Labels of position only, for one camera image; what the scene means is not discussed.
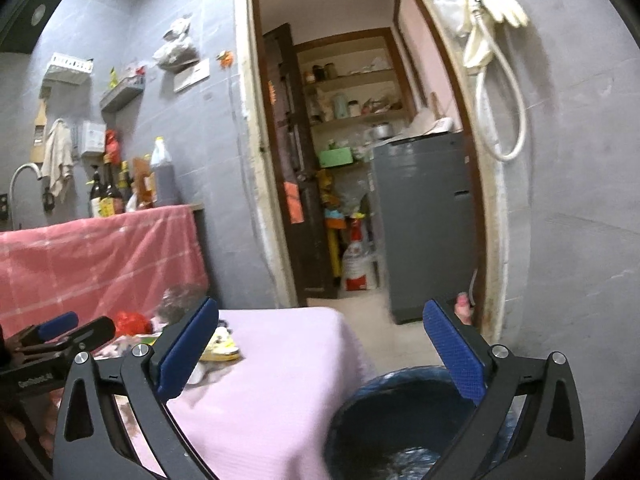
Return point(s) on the trash bin with blue bag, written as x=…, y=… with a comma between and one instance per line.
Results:
x=390, y=430

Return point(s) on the amber oil bottle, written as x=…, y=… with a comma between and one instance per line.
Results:
x=144, y=182

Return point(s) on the grey refrigerator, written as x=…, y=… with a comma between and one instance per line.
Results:
x=425, y=225

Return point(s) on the white wall basket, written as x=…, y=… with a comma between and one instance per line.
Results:
x=67, y=67

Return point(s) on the orange wall hook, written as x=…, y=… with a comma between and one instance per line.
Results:
x=225, y=58

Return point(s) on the metal pot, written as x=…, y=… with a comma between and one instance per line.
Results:
x=381, y=131

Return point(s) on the yellow snack wrapper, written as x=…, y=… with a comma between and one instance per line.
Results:
x=222, y=350

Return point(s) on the brown wooden door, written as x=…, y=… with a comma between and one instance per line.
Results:
x=290, y=160

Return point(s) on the dark glass bottle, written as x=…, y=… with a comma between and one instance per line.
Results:
x=114, y=192
x=97, y=197

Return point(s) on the red plastic bag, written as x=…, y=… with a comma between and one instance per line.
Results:
x=131, y=322

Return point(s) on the cream rubber gloves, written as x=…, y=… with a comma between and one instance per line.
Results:
x=500, y=0

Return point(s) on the round ceiling light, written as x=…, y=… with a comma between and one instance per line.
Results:
x=38, y=14

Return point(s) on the grey wall shelf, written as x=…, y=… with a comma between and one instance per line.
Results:
x=122, y=95

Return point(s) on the white red printed sack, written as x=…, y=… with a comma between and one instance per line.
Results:
x=357, y=267

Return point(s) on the pink checked cloth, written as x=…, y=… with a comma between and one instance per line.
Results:
x=100, y=260

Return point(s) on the green box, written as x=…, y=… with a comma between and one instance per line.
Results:
x=336, y=156

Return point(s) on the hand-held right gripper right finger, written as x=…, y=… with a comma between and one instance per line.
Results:
x=455, y=355

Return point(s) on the wooden door frame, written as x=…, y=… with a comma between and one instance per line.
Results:
x=478, y=185

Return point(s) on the person's left hand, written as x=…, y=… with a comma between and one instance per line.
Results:
x=17, y=430

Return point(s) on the metal faucet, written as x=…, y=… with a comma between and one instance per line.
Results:
x=22, y=172

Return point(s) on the pink floral tablecloth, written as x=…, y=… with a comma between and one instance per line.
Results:
x=280, y=385

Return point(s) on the white wall plate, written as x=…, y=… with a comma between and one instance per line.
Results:
x=191, y=75

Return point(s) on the beige hanging towel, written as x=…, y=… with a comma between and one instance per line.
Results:
x=57, y=157

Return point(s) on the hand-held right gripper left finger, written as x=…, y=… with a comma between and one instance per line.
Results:
x=187, y=352

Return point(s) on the hanging clear plastic bags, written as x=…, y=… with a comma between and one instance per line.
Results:
x=175, y=47

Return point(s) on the large dark sauce jug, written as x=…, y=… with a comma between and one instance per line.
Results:
x=163, y=180

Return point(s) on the red hanging package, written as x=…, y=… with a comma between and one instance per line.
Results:
x=112, y=145

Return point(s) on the wooden shelving unit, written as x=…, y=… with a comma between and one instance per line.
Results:
x=350, y=76

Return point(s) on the grey crumpled plastic bag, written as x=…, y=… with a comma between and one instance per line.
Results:
x=175, y=302

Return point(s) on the white wall box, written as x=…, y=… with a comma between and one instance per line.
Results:
x=92, y=138

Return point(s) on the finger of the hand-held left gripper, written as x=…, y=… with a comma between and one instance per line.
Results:
x=95, y=332
x=57, y=325

